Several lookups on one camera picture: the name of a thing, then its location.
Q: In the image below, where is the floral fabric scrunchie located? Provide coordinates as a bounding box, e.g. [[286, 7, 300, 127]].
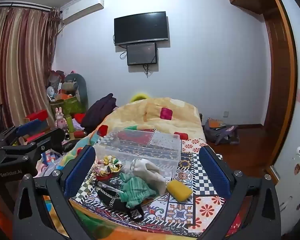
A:
[[96, 155, 123, 178]]

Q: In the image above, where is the black chain bag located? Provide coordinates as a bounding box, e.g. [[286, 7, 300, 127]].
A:
[[94, 182, 130, 209]]

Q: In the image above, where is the yellow quilt with red patches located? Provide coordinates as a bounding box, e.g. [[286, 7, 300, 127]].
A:
[[89, 97, 206, 146]]

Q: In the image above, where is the beige cloth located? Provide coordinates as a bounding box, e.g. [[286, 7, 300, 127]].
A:
[[132, 158, 168, 195]]

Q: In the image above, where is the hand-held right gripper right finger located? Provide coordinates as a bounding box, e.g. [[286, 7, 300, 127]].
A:
[[199, 145, 282, 240]]

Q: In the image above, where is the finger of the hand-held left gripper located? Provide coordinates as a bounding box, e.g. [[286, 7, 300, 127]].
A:
[[0, 118, 43, 153], [0, 127, 66, 163]]

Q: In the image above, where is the white appliance with stickers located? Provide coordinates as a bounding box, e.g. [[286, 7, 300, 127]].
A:
[[272, 142, 300, 236]]

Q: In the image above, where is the orange notebook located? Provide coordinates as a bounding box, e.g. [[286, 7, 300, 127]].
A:
[[208, 119, 227, 130]]

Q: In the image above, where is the pink bunny plush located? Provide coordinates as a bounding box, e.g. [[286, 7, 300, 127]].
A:
[[54, 107, 69, 131]]

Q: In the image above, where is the striped red beige curtain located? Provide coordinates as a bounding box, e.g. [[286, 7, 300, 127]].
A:
[[0, 6, 63, 128]]

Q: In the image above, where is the black wall television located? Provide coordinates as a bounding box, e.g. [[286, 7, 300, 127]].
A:
[[114, 11, 169, 46]]

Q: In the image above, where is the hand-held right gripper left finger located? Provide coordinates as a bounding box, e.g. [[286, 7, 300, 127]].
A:
[[12, 145, 97, 240]]

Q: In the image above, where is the black strap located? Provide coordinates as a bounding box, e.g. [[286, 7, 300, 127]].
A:
[[126, 202, 145, 222]]

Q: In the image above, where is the grey tube pillow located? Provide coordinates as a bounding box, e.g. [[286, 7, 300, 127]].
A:
[[63, 73, 89, 111]]

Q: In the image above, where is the green paper bag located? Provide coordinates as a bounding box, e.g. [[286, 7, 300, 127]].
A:
[[50, 96, 87, 120]]

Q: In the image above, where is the yellow sponge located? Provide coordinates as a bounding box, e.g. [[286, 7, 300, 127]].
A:
[[166, 179, 193, 202]]

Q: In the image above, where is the green striped cloth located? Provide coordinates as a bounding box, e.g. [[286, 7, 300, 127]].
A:
[[118, 172, 157, 208]]

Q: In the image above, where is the yellow-green plush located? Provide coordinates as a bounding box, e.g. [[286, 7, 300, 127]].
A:
[[129, 92, 151, 103]]

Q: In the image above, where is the clear plastic storage box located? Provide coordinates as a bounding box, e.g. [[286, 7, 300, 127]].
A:
[[94, 129, 182, 181]]

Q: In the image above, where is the white air conditioner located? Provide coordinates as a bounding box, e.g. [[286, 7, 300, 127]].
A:
[[60, 0, 105, 25]]

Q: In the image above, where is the small white fan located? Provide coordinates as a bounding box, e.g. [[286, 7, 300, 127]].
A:
[[46, 86, 58, 102]]

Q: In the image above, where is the grey purple backpack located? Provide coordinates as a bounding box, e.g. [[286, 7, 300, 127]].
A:
[[203, 117, 240, 146]]

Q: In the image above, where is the red box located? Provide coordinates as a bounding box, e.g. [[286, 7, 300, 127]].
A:
[[23, 109, 49, 123]]

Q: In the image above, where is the green bottle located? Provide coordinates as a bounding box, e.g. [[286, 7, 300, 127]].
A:
[[66, 115, 74, 133]]

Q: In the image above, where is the patterned tile-print blanket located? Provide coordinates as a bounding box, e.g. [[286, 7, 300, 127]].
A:
[[69, 129, 241, 232]]

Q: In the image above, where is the small black wall monitor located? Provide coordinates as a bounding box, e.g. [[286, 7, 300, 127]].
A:
[[126, 42, 158, 66]]

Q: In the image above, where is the dark purple jacket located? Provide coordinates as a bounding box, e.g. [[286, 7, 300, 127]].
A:
[[80, 93, 119, 133]]

